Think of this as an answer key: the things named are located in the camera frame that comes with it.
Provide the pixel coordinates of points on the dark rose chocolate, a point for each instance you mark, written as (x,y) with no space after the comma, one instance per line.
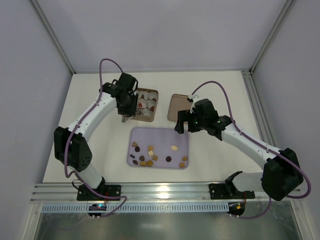
(168,159)

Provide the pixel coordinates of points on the brown tin box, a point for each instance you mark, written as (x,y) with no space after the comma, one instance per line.
(145,96)

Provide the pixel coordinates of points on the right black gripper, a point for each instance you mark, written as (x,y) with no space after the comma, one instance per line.
(189,121)

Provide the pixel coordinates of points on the left black mount plate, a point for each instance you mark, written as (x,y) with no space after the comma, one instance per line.
(112,192)

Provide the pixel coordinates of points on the white swirl oval chocolate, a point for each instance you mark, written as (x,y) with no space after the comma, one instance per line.
(174,147)

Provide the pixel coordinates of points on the caramel shell chocolate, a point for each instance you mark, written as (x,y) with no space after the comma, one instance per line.
(149,163)

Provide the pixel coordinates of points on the black mount plate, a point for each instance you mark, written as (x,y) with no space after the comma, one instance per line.
(112,192)
(218,191)

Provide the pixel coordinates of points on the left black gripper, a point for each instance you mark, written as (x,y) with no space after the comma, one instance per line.
(127,111)

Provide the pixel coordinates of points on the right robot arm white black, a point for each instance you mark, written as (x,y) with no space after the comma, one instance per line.
(279,174)

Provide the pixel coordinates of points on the purple plastic tray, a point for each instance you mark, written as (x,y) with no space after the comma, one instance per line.
(161,139)

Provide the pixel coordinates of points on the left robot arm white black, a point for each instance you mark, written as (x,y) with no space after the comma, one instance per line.
(71,146)

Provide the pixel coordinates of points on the right black mount plate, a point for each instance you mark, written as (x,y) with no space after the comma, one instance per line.
(218,191)

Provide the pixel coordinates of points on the brown tin lid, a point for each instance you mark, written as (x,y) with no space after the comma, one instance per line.
(178,102)

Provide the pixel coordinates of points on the white slotted cable duct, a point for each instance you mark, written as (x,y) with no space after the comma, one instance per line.
(136,207)

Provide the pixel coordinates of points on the aluminium rail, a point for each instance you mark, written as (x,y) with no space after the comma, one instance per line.
(55,192)

